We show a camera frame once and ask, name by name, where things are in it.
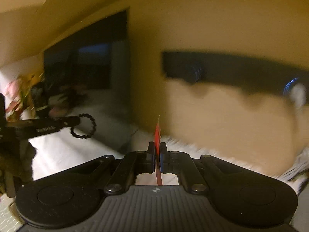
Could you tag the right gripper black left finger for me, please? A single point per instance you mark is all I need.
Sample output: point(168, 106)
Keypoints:
point(132, 164)

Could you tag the white flower vase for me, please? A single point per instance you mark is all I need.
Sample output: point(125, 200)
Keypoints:
point(14, 91)

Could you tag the black television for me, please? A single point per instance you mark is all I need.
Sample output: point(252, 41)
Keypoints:
point(85, 57)

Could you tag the left gloved hand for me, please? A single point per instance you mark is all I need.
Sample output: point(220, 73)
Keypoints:
point(16, 165)

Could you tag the red packet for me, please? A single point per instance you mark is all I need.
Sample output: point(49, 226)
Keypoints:
point(157, 153)

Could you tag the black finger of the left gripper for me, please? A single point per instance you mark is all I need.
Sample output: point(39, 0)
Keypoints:
point(31, 128)

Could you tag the black wall hook rack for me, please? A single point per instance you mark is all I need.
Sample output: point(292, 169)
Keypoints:
point(251, 74)

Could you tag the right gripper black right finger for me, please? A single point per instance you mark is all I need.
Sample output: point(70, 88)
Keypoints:
point(182, 165)

